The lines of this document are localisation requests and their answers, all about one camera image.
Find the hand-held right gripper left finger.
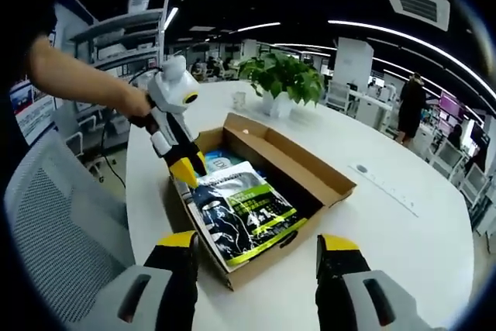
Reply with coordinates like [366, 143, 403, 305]
[71, 229, 201, 331]

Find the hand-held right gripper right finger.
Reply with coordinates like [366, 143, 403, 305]
[315, 233, 446, 331]

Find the blue wet wipes soft pack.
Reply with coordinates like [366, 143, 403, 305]
[201, 147, 238, 175]

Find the black green soft pouch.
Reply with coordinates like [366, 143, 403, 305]
[191, 160, 309, 268]

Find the brown cardboard shoe box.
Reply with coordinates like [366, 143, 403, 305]
[170, 112, 357, 291]

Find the person's left hand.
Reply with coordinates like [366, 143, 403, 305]
[124, 88, 159, 130]

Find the grey metal shelf rack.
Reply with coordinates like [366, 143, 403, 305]
[69, 0, 171, 76]

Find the green potted plant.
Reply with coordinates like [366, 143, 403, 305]
[236, 50, 326, 119]

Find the white mesh office chair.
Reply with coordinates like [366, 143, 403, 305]
[3, 129, 136, 326]

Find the long curved ceiling light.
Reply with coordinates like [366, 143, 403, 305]
[327, 19, 496, 102]

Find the black screen monitor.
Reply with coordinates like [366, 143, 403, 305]
[470, 120, 492, 150]

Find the pink screen monitor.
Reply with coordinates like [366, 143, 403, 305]
[439, 91, 466, 119]

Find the ceiling air vent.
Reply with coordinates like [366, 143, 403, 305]
[378, 0, 451, 33]

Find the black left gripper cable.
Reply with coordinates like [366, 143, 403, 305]
[99, 67, 164, 189]

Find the table cable cover strip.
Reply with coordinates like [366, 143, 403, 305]
[346, 162, 422, 219]

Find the wall display board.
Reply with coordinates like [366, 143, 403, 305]
[9, 79, 58, 147]

